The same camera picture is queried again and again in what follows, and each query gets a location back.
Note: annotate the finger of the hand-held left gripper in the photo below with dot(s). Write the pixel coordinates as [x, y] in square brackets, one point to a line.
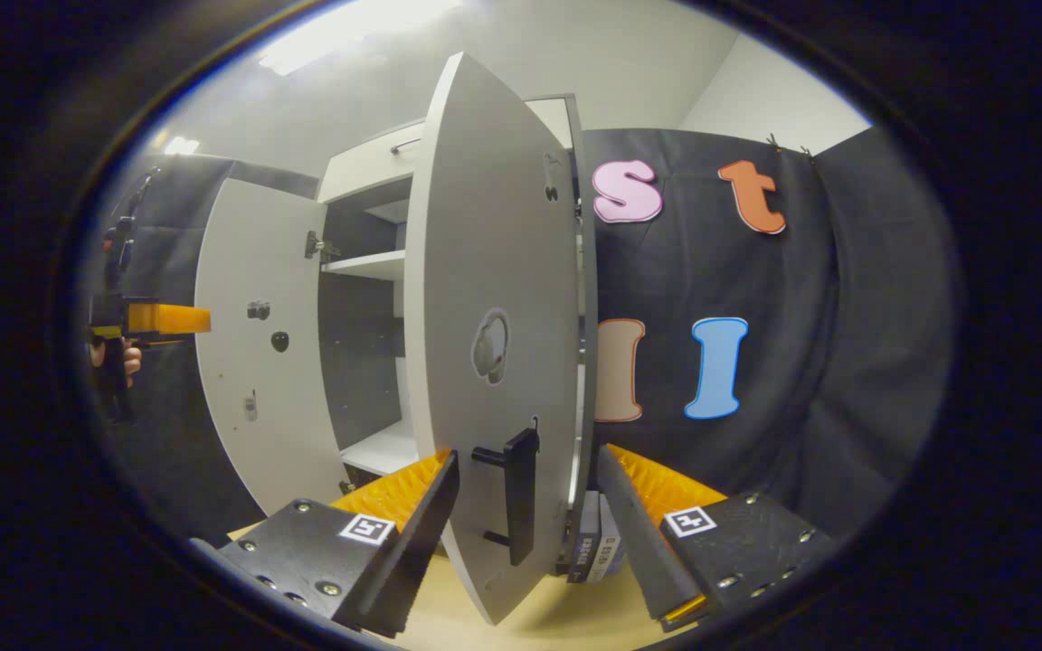
[168, 321]

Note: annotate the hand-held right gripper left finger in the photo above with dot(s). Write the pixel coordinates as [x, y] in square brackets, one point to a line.
[412, 551]

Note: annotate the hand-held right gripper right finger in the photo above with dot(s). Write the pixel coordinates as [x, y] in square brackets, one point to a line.
[643, 551]

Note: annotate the white shoe cabinet door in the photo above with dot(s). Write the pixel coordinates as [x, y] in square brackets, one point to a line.
[250, 253]
[485, 226]

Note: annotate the white shoe cabinet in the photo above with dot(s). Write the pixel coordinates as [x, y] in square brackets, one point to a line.
[354, 362]

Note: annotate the metal door hinge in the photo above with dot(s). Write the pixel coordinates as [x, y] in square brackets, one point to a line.
[317, 246]

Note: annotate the white cabinet shelf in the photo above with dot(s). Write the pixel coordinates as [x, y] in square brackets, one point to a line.
[372, 265]

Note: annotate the white labelled box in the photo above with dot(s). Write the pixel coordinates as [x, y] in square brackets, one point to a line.
[610, 551]

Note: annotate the small ceiling light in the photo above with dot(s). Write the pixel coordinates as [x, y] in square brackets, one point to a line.
[182, 145]

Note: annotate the ceiling light panel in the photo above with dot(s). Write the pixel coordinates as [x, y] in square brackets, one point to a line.
[349, 32]

